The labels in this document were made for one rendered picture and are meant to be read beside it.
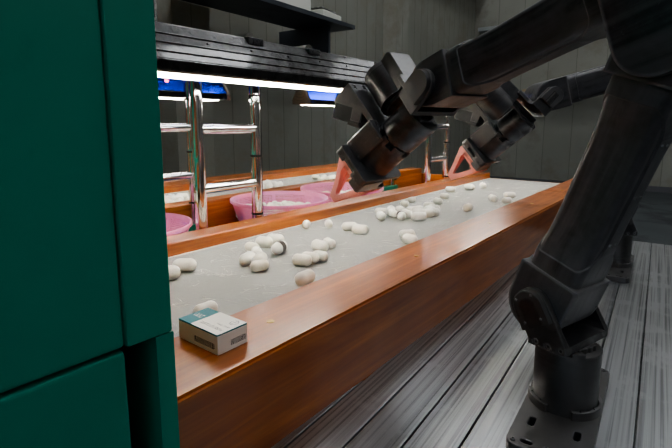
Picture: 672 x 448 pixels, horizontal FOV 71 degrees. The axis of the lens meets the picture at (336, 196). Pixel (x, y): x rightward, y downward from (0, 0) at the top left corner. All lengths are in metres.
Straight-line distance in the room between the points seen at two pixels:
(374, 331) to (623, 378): 0.30
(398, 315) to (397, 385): 0.09
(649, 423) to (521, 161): 7.80
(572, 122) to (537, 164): 0.82
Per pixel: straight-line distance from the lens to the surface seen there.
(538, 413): 0.56
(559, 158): 8.23
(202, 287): 0.70
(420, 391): 0.58
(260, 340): 0.47
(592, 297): 0.54
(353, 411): 0.54
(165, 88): 1.36
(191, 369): 0.44
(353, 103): 0.69
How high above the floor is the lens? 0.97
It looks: 9 degrees down
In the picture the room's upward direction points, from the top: straight up
